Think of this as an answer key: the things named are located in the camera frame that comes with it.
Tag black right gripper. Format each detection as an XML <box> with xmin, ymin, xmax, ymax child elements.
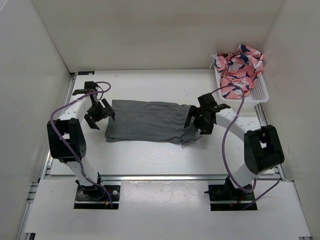
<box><xmin>184</xmin><ymin>105</ymin><xmax>215</xmax><ymax>135</ymax></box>

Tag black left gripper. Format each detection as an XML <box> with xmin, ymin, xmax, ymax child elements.
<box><xmin>84</xmin><ymin>98</ymin><xmax>115</xmax><ymax>130</ymax></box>

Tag grey shorts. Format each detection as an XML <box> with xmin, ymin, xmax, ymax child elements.
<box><xmin>105</xmin><ymin>99</ymin><xmax>201</xmax><ymax>146</ymax></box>

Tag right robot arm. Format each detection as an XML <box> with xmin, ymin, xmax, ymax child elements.
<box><xmin>184</xmin><ymin>93</ymin><xmax>285</xmax><ymax>200</ymax></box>

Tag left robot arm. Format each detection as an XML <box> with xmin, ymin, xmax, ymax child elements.
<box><xmin>47</xmin><ymin>81</ymin><xmax>116</xmax><ymax>200</ymax></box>

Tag pink patterned shorts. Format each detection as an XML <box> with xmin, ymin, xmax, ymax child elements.
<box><xmin>210</xmin><ymin>44</ymin><xmax>265</xmax><ymax>100</ymax></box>

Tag white plastic basket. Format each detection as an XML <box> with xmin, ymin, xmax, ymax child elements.
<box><xmin>218</xmin><ymin>74</ymin><xmax>269</xmax><ymax>109</ymax></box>

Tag aluminium front rail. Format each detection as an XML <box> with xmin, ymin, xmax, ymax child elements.
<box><xmin>101</xmin><ymin>174</ymin><xmax>227</xmax><ymax>181</ymax></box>

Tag aluminium rail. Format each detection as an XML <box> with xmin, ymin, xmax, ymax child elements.
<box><xmin>101</xmin><ymin>174</ymin><xmax>227</xmax><ymax>181</ymax></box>
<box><xmin>16</xmin><ymin>73</ymin><xmax>79</xmax><ymax>240</ymax></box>
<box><xmin>254</xmin><ymin>103</ymin><xmax>310</xmax><ymax>230</ymax></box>

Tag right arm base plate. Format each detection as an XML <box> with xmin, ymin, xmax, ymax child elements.
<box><xmin>204</xmin><ymin>184</ymin><xmax>258</xmax><ymax>212</ymax></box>

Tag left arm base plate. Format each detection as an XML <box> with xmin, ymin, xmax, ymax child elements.
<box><xmin>73</xmin><ymin>184</ymin><xmax>121</xmax><ymax>210</ymax></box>

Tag aluminium right side rail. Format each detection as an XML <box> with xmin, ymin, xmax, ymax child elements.
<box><xmin>254</xmin><ymin>103</ymin><xmax>310</xmax><ymax>230</ymax></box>

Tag aluminium left side rail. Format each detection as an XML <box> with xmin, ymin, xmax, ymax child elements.
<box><xmin>16</xmin><ymin>73</ymin><xmax>79</xmax><ymax>240</ymax></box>

